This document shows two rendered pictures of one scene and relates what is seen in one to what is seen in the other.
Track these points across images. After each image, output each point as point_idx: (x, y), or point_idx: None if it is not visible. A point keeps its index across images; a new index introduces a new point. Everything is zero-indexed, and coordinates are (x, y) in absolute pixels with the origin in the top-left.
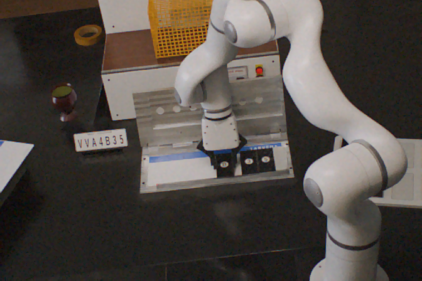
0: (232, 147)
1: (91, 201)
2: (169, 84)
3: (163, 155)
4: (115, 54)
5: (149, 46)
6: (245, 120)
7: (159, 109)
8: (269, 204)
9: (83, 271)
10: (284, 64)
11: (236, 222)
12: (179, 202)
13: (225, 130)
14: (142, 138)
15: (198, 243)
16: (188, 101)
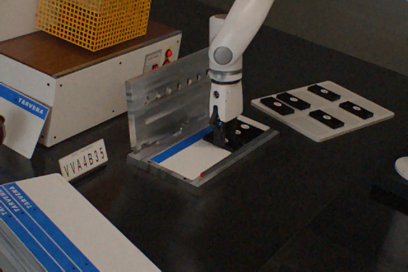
0: (240, 113)
1: (155, 216)
2: (106, 83)
3: (159, 153)
4: (37, 60)
5: (57, 46)
6: (204, 96)
7: (89, 120)
8: (289, 158)
9: (259, 267)
10: None
11: (292, 178)
12: (230, 184)
13: (237, 95)
14: (138, 139)
15: (296, 203)
16: (238, 58)
